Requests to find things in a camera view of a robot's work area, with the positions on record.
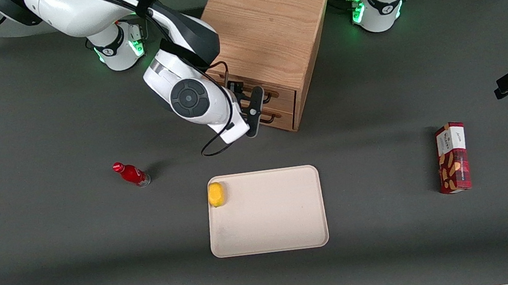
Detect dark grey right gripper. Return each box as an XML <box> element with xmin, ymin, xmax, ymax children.
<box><xmin>226</xmin><ymin>77</ymin><xmax>269</xmax><ymax>140</ymax></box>

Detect wooden drawer with wide front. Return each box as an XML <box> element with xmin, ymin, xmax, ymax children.
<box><xmin>219</xmin><ymin>63</ymin><xmax>300</xmax><ymax>121</ymax></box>

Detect wooden drawer with narrow front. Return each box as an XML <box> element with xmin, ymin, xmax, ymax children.
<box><xmin>254</xmin><ymin>94</ymin><xmax>300</xmax><ymax>136</ymax></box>

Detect wooden drawer cabinet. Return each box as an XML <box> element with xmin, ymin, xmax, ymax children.
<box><xmin>196</xmin><ymin>0</ymin><xmax>347</xmax><ymax>142</ymax></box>

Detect red cookie box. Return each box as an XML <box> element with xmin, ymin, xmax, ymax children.
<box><xmin>431</xmin><ymin>120</ymin><xmax>474</xmax><ymax>196</ymax></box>

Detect yellow lemon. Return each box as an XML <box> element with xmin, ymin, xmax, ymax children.
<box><xmin>206</xmin><ymin>181</ymin><xmax>227</xmax><ymax>209</ymax></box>

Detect beige plastic tray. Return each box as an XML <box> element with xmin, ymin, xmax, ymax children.
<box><xmin>202</xmin><ymin>163</ymin><xmax>331</xmax><ymax>260</ymax></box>

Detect small red bottle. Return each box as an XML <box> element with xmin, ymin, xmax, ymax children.
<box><xmin>112</xmin><ymin>158</ymin><xmax>152</xmax><ymax>191</ymax></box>

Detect black cable along right arm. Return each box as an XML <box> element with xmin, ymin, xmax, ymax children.
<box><xmin>0</xmin><ymin>0</ymin><xmax>240</xmax><ymax>183</ymax></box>

